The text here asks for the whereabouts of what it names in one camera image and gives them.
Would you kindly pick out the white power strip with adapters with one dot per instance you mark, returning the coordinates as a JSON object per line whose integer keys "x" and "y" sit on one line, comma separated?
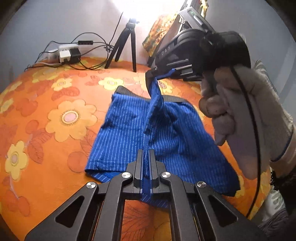
{"x": 66, "y": 53}

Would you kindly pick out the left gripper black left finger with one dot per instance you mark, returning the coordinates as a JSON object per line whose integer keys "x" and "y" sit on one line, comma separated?
{"x": 95, "y": 211}

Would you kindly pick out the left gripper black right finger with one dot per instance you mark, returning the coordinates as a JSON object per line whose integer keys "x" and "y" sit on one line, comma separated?
{"x": 197, "y": 212}

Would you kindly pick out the right hand in white glove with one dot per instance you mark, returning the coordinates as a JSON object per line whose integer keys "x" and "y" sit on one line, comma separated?
{"x": 232, "y": 123}

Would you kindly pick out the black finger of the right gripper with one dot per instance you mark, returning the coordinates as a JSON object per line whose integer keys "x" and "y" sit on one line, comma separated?
{"x": 154, "y": 74}

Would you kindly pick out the green striped white pillow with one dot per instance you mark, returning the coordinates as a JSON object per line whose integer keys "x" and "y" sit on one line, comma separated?
{"x": 274, "y": 200}

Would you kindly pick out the white ring light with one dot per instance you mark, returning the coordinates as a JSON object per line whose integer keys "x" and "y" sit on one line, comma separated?
{"x": 147, "y": 10}

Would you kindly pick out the small black tripod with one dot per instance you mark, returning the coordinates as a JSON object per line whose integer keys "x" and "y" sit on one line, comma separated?
{"x": 128, "y": 31}

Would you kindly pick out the orange patterned hanging cloth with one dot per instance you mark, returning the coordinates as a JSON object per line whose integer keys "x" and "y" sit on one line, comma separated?
{"x": 157, "y": 32}

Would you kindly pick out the blue striped shorts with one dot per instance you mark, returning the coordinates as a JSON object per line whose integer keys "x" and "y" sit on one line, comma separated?
{"x": 169, "y": 126}

